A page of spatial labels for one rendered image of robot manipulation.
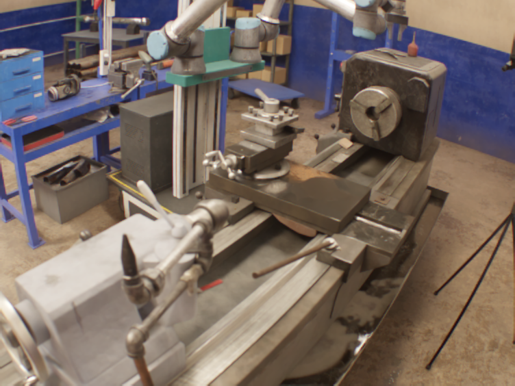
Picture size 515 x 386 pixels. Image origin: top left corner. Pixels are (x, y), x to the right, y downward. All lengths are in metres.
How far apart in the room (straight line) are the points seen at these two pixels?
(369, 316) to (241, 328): 0.87
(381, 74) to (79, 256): 1.85
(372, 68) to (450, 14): 3.31
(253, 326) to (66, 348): 0.57
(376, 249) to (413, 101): 0.97
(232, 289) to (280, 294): 0.24
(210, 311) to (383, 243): 0.63
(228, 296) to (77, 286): 0.74
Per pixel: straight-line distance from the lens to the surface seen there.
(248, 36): 2.65
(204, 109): 2.83
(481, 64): 5.57
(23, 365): 0.94
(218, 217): 1.14
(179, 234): 0.96
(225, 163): 1.65
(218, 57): 2.69
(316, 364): 1.72
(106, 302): 0.88
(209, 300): 1.46
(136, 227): 1.00
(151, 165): 2.80
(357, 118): 2.24
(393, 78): 2.35
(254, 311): 1.27
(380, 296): 2.09
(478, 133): 5.72
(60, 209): 3.22
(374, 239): 1.58
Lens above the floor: 1.70
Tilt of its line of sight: 26 degrees down
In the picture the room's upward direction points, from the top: 4 degrees clockwise
